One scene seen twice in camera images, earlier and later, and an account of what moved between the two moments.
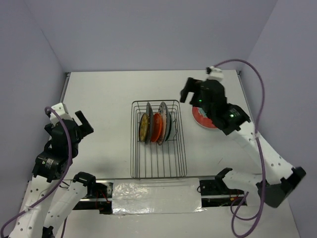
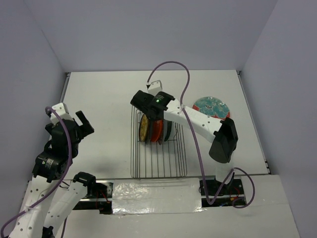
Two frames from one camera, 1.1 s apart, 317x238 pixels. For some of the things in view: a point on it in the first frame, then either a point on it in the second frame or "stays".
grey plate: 149,111 stays
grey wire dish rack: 150,160 stays
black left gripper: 85,127 stays
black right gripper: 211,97 -> 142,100
